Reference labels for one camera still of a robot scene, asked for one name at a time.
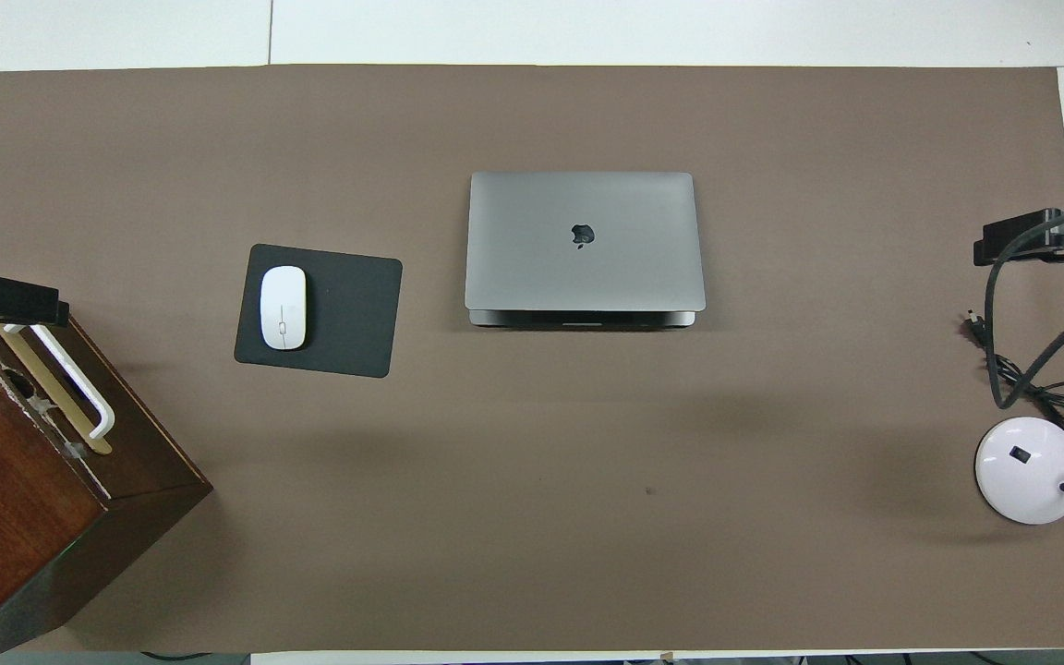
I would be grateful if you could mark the grey apple laptop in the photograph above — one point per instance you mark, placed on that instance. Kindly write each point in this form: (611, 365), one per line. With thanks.
(541, 249)

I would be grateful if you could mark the white desk lamp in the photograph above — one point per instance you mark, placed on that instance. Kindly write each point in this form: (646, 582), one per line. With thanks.
(1026, 471)

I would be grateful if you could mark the white computer mouse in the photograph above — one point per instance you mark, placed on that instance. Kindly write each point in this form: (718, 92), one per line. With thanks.
(283, 308)

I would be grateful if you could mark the black mouse pad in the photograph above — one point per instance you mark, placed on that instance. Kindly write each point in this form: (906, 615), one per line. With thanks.
(352, 314)

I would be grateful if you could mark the brown table mat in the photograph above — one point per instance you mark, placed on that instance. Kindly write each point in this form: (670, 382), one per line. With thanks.
(532, 554)

